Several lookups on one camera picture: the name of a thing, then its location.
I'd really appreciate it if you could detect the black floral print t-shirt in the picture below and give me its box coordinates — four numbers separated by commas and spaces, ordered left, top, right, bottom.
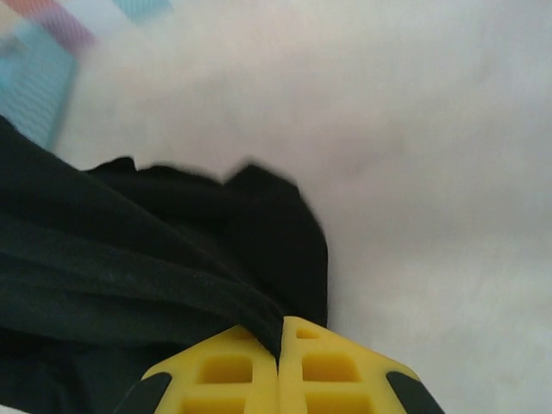
0, 114, 331, 414

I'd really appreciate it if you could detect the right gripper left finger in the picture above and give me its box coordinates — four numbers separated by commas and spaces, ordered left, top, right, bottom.
112, 325, 280, 414

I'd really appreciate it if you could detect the light blue plastic basket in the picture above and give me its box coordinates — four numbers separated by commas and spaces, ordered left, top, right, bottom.
0, 19, 81, 146

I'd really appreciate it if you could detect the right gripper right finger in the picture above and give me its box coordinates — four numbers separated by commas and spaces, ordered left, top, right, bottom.
278, 315, 448, 414

